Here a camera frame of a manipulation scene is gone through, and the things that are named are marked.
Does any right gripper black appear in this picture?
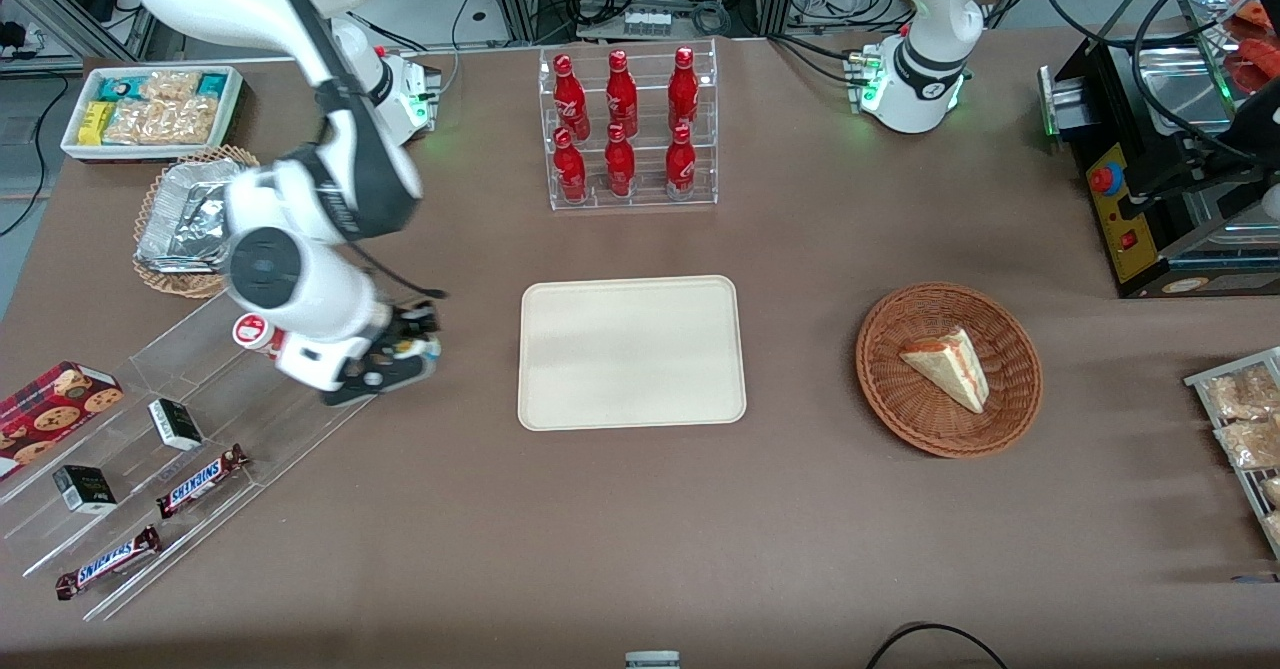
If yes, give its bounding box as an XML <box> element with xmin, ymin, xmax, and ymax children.
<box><xmin>323</xmin><ymin>300</ymin><xmax>442</xmax><ymax>407</ymax></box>

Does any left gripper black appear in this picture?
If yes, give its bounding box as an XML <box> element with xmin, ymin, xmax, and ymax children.
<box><xmin>1117</xmin><ymin>133</ymin><xmax>1273</xmax><ymax>223</ymax></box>

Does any cream plastic tray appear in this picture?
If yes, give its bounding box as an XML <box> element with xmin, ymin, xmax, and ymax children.
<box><xmin>517</xmin><ymin>275</ymin><xmax>749</xmax><ymax>433</ymax></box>

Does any black sealing machine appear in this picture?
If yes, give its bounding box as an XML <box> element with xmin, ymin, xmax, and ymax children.
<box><xmin>1037</xmin><ymin>37</ymin><xmax>1280</xmax><ymax>301</ymax></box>

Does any red lid yogurt cup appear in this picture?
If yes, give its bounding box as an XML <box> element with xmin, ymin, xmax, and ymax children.
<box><xmin>232</xmin><ymin>312</ymin><xmax>288</xmax><ymax>357</ymax></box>

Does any clear acrylic stepped shelf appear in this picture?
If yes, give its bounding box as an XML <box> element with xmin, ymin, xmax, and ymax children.
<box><xmin>0</xmin><ymin>266</ymin><xmax>382</xmax><ymax>623</ymax></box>

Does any clear snack pack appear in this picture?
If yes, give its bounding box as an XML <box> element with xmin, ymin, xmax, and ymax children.
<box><xmin>1204</xmin><ymin>363</ymin><xmax>1280</xmax><ymax>421</ymax></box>
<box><xmin>1214</xmin><ymin>416</ymin><xmax>1280</xmax><ymax>471</ymax></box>

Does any light oval wicker basket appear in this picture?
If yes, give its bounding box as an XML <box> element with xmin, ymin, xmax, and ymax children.
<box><xmin>132</xmin><ymin>144</ymin><xmax>263</xmax><ymax>300</ymax></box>

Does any small black box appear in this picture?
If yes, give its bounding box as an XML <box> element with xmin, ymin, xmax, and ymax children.
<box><xmin>147</xmin><ymin>398</ymin><xmax>206</xmax><ymax>453</ymax></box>
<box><xmin>51</xmin><ymin>464</ymin><xmax>119</xmax><ymax>517</ymax></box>

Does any Snickers chocolate bar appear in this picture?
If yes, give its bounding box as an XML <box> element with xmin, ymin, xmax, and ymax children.
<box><xmin>155</xmin><ymin>443</ymin><xmax>250</xmax><ymax>521</ymax></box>
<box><xmin>54</xmin><ymin>524</ymin><xmax>164</xmax><ymax>602</ymax></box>

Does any red cola bottle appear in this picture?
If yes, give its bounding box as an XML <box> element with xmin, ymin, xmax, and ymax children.
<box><xmin>664</xmin><ymin>124</ymin><xmax>698</xmax><ymax>201</ymax></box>
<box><xmin>667</xmin><ymin>46</ymin><xmax>701</xmax><ymax>133</ymax></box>
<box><xmin>603</xmin><ymin>123</ymin><xmax>638</xmax><ymax>199</ymax></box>
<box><xmin>552</xmin><ymin>53</ymin><xmax>592</xmax><ymax>143</ymax></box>
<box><xmin>552</xmin><ymin>127</ymin><xmax>589</xmax><ymax>205</ymax></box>
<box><xmin>605</xmin><ymin>49</ymin><xmax>640</xmax><ymax>139</ymax></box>

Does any triangular sandwich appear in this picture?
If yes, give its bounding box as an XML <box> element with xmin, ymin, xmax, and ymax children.
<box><xmin>897</xmin><ymin>325</ymin><xmax>992</xmax><ymax>416</ymax></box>

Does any aluminium foil container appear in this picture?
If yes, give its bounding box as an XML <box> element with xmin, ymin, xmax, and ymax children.
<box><xmin>136</xmin><ymin>158</ymin><xmax>244</xmax><ymax>276</ymax></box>

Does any clear acrylic bottle rack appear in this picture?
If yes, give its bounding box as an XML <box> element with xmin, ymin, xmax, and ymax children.
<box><xmin>537</xmin><ymin>38</ymin><xmax>720</xmax><ymax>213</ymax></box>

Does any brown round wicker basket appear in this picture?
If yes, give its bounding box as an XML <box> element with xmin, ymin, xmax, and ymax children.
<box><xmin>855</xmin><ymin>281</ymin><xmax>1045</xmax><ymax>460</ymax></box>

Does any clear rice cracker pack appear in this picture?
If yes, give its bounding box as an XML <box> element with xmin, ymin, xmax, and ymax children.
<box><xmin>104</xmin><ymin>70</ymin><xmax>223</xmax><ymax>146</ymax></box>

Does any red plaid cookie box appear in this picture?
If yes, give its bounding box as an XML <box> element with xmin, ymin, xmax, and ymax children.
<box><xmin>0</xmin><ymin>360</ymin><xmax>126</xmax><ymax>481</ymax></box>

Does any yellow snack packet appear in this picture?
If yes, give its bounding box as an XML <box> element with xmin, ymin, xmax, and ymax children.
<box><xmin>77</xmin><ymin>100</ymin><xmax>117</xmax><ymax>147</ymax></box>

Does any white plastic snack bin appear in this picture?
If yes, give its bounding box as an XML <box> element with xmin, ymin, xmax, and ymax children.
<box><xmin>60</xmin><ymin>65</ymin><xmax>245</xmax><ymax>164</ymax></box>

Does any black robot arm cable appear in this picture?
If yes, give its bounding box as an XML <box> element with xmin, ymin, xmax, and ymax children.
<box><xmin>340</xmin><ymin>239</ymin><xmax>449</xmax><ymax>302</ymax></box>

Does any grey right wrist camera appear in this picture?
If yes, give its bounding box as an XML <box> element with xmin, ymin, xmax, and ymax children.
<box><xmin>273</xmin><ymin>327</ymin><xmax>393</xmax><ymax>392</ymax></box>

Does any grey wire tray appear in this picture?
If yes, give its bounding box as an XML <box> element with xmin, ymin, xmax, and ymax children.
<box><xmin>1184</xmin><ymin>346</ymin><xmax>1280</xmax><ymax>561</ymax></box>

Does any black table cable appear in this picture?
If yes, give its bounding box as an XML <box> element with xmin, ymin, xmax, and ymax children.
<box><xmin>864</xmin><ymin>622</ymin><xmax>1012</xmax><ymax>669</ymax></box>

